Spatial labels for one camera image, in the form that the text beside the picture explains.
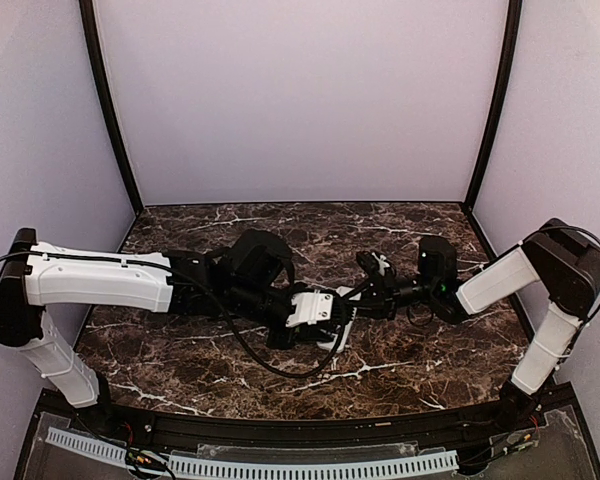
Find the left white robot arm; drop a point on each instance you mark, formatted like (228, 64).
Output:
(253, 279)

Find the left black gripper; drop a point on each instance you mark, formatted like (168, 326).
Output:
(290, 333)

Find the black frame post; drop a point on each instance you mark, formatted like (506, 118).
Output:
(105, 98)
(505, 64)

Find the left black frame post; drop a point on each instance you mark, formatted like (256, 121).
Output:
(105, 98)

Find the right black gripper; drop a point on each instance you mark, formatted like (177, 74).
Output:
(386, 298)

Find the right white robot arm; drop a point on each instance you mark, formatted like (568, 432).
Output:
(564, 258)

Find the left grey cable duct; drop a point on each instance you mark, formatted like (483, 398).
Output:
(88, 447)

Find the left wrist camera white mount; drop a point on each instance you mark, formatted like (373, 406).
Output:
(310, 308)

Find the right black frame post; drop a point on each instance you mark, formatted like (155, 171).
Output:
(505, 64)

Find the black front rail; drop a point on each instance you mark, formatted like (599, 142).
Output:
(462, 428)

